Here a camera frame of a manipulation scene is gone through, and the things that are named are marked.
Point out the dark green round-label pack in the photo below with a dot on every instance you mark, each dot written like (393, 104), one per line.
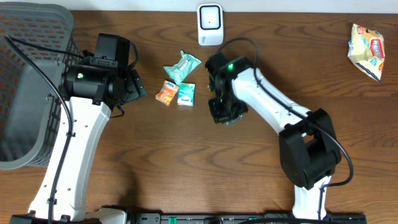
(229, 123)

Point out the dark grey plastic basket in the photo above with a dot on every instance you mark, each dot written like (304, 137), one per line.
(30, 110)

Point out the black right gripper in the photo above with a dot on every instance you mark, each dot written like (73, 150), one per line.
(220, 116)

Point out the orange Kleenex tissue pack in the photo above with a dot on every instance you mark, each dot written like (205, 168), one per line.
(167, 92)

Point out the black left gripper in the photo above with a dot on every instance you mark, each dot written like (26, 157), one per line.
(135, 86)

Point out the teal crinkled snack pack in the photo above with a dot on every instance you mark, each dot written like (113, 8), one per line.
(183, 68)

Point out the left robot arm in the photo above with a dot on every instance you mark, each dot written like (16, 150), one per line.
(90, 94)

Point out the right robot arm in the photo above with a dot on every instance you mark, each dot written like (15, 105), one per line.
(308, 155)

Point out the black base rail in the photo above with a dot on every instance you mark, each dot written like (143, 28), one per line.
(161, 218)

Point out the white barcode scanner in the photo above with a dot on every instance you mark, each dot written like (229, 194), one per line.
(210, 24)

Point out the teal Kleenex tissue pack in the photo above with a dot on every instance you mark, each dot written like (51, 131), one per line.
(186, 94)

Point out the large yellow wipes pack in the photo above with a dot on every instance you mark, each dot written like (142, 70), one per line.
(366, 51)

